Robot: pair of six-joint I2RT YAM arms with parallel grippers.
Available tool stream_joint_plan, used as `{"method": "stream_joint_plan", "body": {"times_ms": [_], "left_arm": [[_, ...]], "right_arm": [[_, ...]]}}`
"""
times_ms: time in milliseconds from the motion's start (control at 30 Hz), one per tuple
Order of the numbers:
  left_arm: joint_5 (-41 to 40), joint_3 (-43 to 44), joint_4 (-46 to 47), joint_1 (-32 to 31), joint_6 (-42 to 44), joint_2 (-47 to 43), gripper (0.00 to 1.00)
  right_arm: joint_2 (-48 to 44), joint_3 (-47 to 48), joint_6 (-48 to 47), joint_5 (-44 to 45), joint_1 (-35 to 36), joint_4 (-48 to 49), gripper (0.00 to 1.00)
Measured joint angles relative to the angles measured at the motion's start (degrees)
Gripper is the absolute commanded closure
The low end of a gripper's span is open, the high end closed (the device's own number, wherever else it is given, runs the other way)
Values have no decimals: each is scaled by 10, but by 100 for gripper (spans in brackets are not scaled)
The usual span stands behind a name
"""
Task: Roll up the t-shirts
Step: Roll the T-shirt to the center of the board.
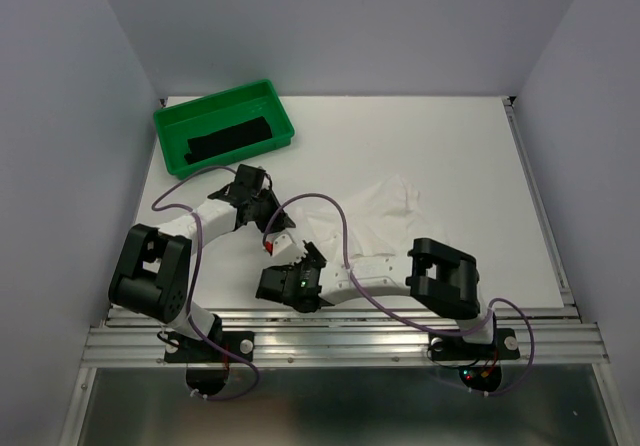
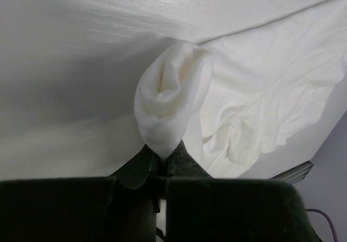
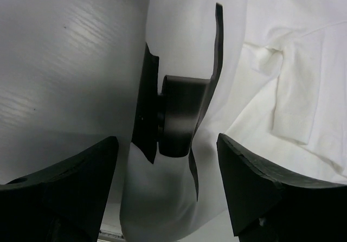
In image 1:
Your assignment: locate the white t shirt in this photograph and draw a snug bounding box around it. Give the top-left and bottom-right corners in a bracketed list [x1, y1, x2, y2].
[287, 175, 433, 263]

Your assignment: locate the green plastic bin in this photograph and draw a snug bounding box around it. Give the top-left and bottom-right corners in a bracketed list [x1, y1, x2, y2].
[154, 80, 295, 179]

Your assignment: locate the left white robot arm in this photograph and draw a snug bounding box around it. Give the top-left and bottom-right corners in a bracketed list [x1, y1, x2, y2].
[108, 164, 295, 360]

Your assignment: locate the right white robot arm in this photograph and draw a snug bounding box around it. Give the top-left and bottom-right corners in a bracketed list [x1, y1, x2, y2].
[256, 232, 496, 356]

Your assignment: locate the black rolled t shirt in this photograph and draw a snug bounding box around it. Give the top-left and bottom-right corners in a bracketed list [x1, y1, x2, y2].
[184, 117, 273, 164]

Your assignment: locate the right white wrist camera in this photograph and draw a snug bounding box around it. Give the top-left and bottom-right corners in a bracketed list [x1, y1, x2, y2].
[267, 230, 306, 266]

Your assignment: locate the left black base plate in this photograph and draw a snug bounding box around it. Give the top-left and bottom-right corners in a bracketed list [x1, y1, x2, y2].
[163, 331, 255, 364]

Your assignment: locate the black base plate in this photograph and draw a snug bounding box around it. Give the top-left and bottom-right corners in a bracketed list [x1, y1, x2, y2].
[427, 328, 521, 362]
[163, 331, 255, 364]

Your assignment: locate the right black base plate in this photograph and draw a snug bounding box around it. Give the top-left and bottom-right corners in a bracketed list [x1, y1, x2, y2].
[427, 328, 521, 362]

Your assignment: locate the aluminium frame rail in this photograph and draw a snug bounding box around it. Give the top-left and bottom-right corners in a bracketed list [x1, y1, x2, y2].
[81, 306, 610, 368]

